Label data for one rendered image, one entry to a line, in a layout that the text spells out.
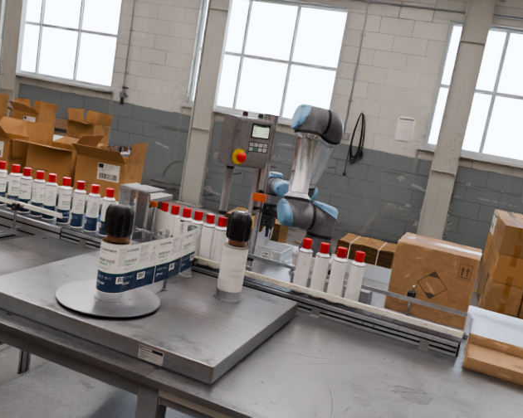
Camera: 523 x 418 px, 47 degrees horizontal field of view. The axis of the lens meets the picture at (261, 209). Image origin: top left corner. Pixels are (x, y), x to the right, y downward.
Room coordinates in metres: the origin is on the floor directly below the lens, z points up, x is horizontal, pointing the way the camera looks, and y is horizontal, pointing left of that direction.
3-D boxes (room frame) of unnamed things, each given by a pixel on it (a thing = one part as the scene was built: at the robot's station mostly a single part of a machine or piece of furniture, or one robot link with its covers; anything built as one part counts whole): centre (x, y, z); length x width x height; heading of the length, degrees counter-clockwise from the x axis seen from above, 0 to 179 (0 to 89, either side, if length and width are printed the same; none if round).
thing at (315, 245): (2.63, -0.27, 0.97); 0.15 x 0.15 x 0.10
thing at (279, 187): (2.84, -0.09, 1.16); 0.11 x 0.11 x 0.08; 18
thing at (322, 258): (2.12, -0.25, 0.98); 0.05 x 0.05 x 0.20
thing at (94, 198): (2.48, 0.70, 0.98); 0.05 x 0.05 x 0.20
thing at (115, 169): (3.88, 1.01, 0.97); 0.51 x 0.39 x 0.37; 169
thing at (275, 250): (2.83, -0.03, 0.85); 0.27 x 0.20 x 0.05; 71
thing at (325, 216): (2.63, -0.27, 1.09); 0.13 x 0.12 x 0.14; 108
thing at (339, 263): (2.10, -0.31, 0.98); 0.05 x 0.05 x 0.20
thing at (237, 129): (2.35, 0.11, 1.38); 0.17 x 0.10 x 0.19; 124
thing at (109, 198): (2.45, 0.63, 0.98); 0.05 x 0.05 x 0.20
